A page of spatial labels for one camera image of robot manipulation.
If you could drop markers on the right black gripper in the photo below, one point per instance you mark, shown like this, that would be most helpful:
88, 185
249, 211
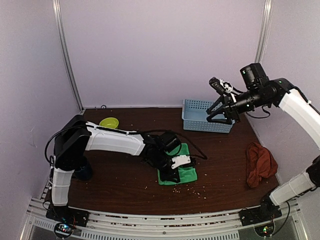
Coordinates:
229, 106

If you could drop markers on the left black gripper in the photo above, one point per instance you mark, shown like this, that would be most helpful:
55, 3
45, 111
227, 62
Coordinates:
171, 176

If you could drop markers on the green towel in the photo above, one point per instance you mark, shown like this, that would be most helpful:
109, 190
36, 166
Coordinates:
186, 174

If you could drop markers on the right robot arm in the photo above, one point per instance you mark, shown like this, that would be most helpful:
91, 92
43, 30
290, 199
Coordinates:
261, 92

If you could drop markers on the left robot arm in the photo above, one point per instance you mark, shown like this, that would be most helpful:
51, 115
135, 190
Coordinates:
79, 136

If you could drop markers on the light blue plastic basket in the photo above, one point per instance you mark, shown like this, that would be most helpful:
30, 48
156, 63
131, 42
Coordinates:
194, 117

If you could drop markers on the brown towel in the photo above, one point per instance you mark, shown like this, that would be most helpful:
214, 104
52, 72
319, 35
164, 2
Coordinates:
260, 164

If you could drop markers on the green plastic bowl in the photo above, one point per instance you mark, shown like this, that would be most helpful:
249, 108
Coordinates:
109, 122

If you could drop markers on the dark blue mug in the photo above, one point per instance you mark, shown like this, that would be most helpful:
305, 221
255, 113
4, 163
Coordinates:
84, 172

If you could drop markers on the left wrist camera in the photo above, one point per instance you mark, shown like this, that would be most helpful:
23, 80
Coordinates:
182, 161

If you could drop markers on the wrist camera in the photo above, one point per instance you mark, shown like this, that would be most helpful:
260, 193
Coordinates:
182, 161
223, 88

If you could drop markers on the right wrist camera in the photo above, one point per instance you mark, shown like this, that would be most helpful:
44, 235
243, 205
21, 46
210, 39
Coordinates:
223, 88

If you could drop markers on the aluminium front rail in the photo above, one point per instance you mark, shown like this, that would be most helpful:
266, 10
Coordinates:
221, 225

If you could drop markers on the right aluminium frame post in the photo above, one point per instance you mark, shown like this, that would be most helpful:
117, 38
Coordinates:
264, 30

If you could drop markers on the aluminium frame post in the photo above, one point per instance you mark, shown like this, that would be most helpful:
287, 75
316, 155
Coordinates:
264, 30
65, 53

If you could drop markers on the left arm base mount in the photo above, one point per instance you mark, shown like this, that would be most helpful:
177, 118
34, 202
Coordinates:
72, 216

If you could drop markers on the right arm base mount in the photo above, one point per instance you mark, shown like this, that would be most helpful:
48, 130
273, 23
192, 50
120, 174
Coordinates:
256, 215

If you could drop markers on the left aluminium frame post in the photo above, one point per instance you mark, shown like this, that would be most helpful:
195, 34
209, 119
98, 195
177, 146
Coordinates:
65, 53

